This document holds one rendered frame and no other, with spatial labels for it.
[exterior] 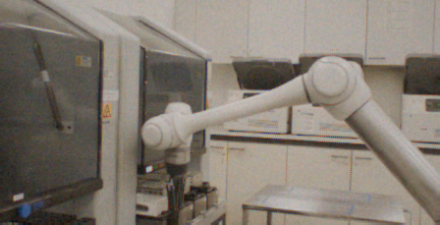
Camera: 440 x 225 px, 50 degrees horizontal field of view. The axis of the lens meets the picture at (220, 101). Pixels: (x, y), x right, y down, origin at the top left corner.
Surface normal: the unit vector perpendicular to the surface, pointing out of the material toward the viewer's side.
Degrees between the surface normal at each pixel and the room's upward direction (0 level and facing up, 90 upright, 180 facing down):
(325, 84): 85
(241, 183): 90
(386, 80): 90
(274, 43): 90
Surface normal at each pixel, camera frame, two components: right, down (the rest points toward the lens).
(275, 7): -0.33, 0.02
